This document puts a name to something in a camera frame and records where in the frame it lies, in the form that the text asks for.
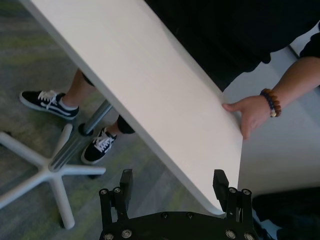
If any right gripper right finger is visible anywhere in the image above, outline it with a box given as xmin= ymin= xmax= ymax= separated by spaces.
xmin=212 ymin=169 xmax=253 ymax=225

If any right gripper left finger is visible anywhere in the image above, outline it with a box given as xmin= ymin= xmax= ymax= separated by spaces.
xmin=98 ymin=169 xmax=134 ymax=234

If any white pedestal rolling table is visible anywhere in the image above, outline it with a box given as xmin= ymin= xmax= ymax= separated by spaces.
xmin=0 ymin=0 xmax=245 ymax=230

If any person's left forearm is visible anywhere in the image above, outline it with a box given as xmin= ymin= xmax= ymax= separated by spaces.
xmin=271 ymin=56 xmax=320 ymax=111

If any person's left hand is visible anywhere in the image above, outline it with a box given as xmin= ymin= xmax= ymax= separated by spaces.
xmin=222 ymin=96 xmax=273 ymax=141

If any person's left black sneaker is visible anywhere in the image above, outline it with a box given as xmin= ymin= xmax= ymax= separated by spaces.
xmin=80 ymin=126 xmax=118 ymax=165

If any person's black sneaker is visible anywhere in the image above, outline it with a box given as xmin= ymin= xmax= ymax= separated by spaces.
xmin=19 ymin=89 xmax=80 ymax=121
xmin=80 ymin=126 xmax=118 ymax=165

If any person's left lower leg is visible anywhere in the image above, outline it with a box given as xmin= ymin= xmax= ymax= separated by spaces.
xmin=109 ymin=119 xmax=126 ymax=137

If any person's leg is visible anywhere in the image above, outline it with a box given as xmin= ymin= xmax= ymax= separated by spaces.
xmin=60 ymin=69 xmax=95 ymax=108
xmin=109 ymin=119 xmax=126 ymax=137

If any black fabric bag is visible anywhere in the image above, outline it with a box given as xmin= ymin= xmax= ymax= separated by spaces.
xmin=251 ymin=186 xmax=320 ymax=240

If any person's right lower leg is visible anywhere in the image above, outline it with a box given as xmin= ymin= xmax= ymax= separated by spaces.
xmin=60 ymin=69 xmax=95 ymax=108

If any person's right black sneaker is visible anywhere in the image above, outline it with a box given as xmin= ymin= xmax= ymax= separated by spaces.
xmin=19 ymin=89 xmax=80 ymax=121

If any person in black shirt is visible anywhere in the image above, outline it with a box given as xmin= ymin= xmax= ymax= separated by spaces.
xmin=194 ymin=0 xmax=320 ymax=65

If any dark blue bead bracelet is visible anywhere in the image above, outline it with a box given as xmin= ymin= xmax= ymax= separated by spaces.
xmin=259 ymin=89 xmax=276 ymax=112

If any brown wooden bead bracelet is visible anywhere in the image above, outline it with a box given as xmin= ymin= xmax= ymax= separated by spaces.
xmin=264 ymin=88 xmax=283 ymax=118

